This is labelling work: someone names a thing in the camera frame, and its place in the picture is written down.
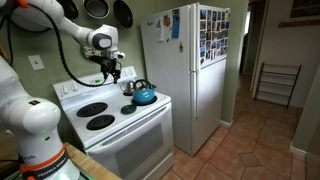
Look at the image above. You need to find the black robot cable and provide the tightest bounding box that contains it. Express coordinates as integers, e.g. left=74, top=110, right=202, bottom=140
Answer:
left=26, top=3, right=111, bottom=88

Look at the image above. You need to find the white electric stove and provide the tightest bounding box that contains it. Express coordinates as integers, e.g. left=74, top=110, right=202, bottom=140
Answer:
left=54, top=66, right=174, bottom=180

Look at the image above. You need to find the colourful wall decoration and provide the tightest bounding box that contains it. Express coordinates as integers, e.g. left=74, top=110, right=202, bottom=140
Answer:
left=81, top=46, right=103, bottom=59

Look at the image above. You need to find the blue paper on fridge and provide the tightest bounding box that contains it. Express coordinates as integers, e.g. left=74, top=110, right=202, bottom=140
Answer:
left=172, top=9, right=180, bottom=39

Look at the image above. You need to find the white refrigerator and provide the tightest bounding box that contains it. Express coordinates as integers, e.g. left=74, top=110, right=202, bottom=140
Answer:
left=140, top=3, right=231, bottom=156

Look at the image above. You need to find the white light switch plate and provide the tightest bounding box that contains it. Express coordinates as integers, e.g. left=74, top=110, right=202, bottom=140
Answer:
left=28, top=55, right=44, bottom=70

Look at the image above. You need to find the large black wall pan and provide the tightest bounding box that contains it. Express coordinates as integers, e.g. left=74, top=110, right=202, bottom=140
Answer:
left=11, top=14, right=48, bottom=33

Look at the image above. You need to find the black metal shoe rack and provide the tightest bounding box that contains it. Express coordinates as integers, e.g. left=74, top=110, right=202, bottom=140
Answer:
left=254, top=63, right=301, bottom=108

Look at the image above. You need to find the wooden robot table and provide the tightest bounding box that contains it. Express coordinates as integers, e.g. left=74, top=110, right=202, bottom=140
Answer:
left=64, top=143, right=122, bottom=180

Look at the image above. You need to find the silver stove top kettle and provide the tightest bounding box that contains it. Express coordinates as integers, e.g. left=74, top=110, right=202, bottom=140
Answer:
left=123, top=80, right=134, bottom=96

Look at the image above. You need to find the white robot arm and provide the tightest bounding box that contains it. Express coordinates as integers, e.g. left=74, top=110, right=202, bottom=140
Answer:
left=0, top=0, right=125, bottom=180

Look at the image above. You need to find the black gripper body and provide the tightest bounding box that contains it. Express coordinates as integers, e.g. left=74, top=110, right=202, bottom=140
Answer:
left=89, top=56, right=121, bottom=78

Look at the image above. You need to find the blue kettle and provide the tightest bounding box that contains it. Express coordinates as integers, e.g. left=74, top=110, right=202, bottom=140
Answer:
left=133, top=79, right=156, bottom=103

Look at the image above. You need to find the black hanging frying pan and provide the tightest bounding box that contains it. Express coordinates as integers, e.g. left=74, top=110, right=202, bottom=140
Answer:
left=57, top=0, right=79, bottom=19

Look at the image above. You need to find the black hanging skillet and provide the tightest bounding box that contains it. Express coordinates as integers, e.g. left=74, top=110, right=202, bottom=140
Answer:
left=113, top=0, right=133, bottom=28

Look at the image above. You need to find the silver rimmed hanging pan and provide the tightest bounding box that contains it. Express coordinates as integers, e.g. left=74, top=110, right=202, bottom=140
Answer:
left=83, top=0, right=109, bottom=19

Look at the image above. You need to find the white paper on fridge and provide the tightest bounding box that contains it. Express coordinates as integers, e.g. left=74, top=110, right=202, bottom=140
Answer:
left=156, top=17, right=164, bottom=42

